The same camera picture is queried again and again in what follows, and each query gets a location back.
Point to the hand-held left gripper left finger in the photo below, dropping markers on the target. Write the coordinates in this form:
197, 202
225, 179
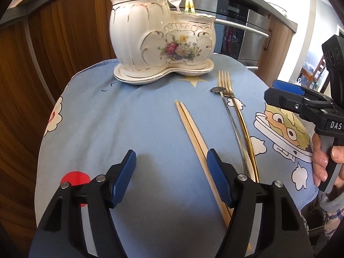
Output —
122, 177

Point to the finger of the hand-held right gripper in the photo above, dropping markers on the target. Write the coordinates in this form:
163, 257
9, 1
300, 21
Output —
282, 99
287, 86

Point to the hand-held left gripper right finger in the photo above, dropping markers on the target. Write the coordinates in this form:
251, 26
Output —
219, 177

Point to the wooden chopstick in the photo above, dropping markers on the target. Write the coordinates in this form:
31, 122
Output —
198, 137
193, 137

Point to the green training chopsticks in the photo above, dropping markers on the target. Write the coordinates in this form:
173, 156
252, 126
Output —
191, 6

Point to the silver fork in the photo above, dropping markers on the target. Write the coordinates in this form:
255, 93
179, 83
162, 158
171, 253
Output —
174, 1

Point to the white floral ceramic utensil holder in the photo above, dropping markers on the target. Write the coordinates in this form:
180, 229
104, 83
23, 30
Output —
134, 32

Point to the person's right hand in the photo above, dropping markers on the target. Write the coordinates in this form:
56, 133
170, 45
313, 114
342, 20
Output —
318, 158

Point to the wooden chair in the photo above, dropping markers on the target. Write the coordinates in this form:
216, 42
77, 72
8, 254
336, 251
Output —
317, 72

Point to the wooden kitchen cabinet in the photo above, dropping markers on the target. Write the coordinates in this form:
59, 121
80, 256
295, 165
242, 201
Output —
276, 43
53, 45

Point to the blue cartoon printed cloth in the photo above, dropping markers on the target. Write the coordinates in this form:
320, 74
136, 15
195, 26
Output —
121, 118

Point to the gold fork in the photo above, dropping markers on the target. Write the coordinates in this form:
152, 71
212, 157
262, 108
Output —
224, 86

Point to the small silver spoon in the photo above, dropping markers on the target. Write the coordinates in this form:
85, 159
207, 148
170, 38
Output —
215, 89

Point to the glass bowl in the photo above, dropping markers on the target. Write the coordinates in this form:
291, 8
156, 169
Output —
276, 8

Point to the stainless steel oven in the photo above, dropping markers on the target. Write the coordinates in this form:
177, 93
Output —
242, 18

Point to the white ceramic holder tray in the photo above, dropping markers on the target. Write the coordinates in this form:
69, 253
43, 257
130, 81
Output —
134, 79

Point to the person's patterned clothing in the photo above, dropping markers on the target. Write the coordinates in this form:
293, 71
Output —
329, 220

